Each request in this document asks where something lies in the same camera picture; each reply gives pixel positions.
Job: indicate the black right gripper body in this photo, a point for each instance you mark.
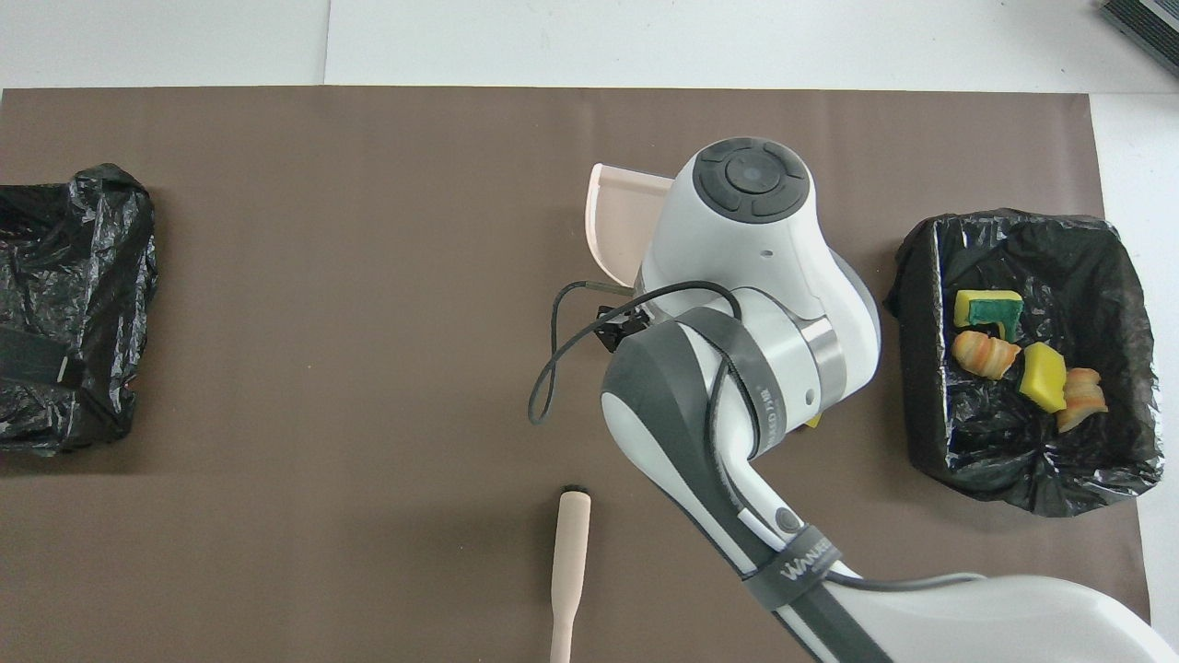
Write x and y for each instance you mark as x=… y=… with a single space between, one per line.
x=622 y=331

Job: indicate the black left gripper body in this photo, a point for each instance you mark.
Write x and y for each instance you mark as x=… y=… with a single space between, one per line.
x=28 y=354

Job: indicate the pink plastic dustpan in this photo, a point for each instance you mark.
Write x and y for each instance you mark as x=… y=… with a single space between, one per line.
x=622 y=230

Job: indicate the green and yellow sponge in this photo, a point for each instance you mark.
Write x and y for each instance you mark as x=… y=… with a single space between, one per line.
x=976 y=308

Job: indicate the orange striped croissant toy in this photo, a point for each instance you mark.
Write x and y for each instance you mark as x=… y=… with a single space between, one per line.
x=986 y=354

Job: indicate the notched yellow sponge piece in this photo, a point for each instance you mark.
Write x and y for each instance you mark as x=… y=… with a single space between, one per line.
x=1043 y=378

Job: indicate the pale croissant toy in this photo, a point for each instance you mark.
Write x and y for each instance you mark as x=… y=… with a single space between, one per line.
x=1082 y=401

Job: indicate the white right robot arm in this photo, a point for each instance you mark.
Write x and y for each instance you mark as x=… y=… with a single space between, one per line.
x=755 y=239

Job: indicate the black bag-lined trash bin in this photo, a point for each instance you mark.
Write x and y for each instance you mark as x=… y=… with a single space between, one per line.
x=83 y=239
x=1105 y=276

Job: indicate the brown table mat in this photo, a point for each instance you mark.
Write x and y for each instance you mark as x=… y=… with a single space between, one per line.
x=276 y=276

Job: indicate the dark ribbed device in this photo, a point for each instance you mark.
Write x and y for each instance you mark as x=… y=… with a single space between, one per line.
x=1147 y=18

